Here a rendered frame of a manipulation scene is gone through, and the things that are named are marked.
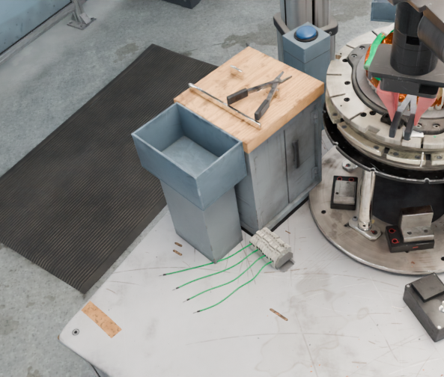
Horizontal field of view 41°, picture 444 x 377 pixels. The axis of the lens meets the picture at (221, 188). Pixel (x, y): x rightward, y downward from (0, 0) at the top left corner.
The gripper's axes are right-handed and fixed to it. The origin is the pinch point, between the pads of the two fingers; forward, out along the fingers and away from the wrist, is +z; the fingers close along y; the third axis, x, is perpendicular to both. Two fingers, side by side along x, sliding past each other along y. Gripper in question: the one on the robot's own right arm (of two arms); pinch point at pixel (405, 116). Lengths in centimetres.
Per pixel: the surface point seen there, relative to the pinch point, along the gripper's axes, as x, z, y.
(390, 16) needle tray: 44.2, 12.3, -11.0
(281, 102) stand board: 9.9, 10.1, -22.2
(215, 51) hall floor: 156, 113, -115
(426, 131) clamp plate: 5.4, 6.8, 2.7
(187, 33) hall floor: 167, 113, -136
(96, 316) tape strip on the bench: -26, 39, -48
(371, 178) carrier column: 6.3, 20.6, -4.9
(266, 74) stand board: 16.5, 10.0, -27.7
